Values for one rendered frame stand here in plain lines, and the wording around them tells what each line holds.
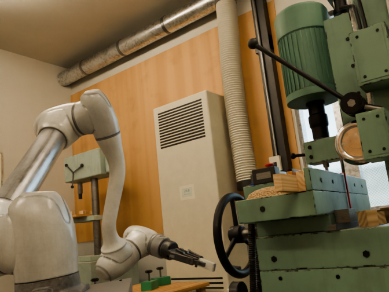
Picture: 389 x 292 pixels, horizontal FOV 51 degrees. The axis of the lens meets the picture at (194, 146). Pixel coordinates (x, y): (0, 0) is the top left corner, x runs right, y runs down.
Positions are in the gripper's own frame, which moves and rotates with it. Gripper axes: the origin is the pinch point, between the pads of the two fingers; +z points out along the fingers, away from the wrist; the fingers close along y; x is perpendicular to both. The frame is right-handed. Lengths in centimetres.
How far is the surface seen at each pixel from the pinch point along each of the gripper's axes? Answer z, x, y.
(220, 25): -92, -134, 112
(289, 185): 42, -37, -40
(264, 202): 34, -31, -35
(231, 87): -73, -89, 110
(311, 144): 34, -50, -8
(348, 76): 42, -71, -12
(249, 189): 17.5, -32.0, -12.0
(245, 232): 16.3, -17.0, -6.6
